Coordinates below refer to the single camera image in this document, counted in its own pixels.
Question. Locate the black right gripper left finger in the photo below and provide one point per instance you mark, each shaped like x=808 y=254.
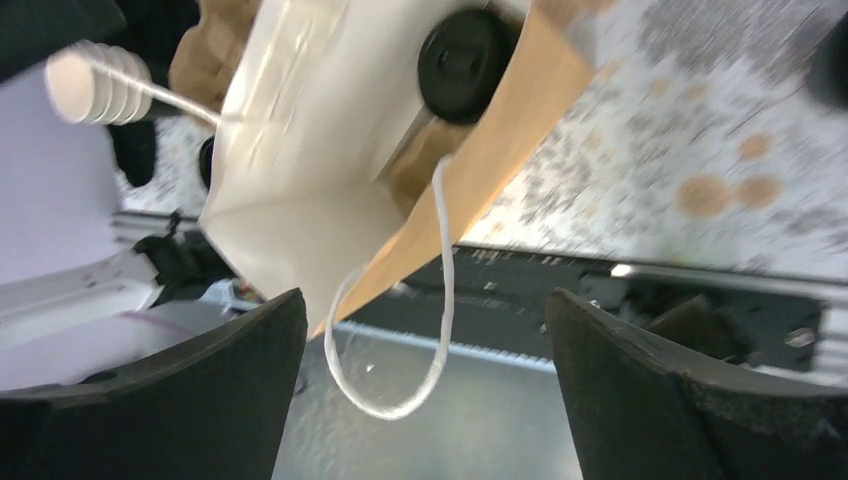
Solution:
x=212 y=407

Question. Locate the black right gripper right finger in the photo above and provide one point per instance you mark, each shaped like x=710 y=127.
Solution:
x=640 y=406

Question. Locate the brown paper bag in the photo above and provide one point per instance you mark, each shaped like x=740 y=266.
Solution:
x=323 y=98

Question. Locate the black paper coffee cup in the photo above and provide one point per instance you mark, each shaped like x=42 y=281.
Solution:
x=462 y=62

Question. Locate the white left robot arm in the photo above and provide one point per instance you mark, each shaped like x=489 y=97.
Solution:
x=63 y=327

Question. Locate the stack of black lids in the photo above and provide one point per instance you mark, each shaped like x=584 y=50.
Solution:
x=204 y=162

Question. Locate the floral table mat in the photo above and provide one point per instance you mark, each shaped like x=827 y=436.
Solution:
x=699 y=143

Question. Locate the brown cardboard cup carrier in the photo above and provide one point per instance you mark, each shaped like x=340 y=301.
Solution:
x=209 y=53

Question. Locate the stack of paper cups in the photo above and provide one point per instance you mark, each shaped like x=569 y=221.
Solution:
x=80 y=93

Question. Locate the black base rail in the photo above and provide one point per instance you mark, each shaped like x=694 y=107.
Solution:
x=768 y=326

